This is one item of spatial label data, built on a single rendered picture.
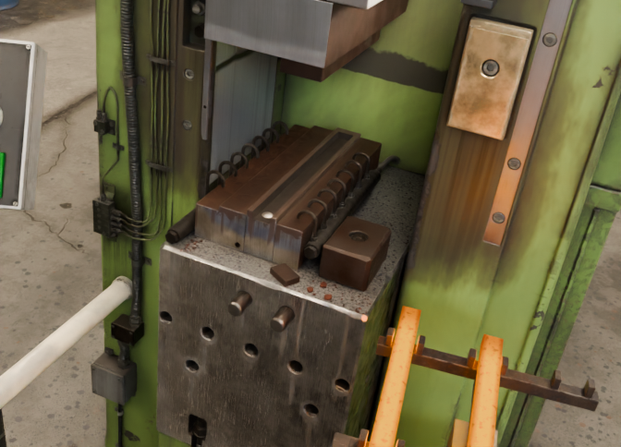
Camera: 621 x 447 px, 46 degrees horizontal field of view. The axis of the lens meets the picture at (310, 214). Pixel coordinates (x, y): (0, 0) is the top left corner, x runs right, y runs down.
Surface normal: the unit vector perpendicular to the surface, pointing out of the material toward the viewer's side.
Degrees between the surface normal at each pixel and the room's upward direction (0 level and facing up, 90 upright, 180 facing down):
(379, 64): 90
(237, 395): 90
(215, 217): 90
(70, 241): 0
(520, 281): 90
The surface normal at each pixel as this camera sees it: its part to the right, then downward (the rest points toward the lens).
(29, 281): 0.12, -0.86
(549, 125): -0.39, 0.43
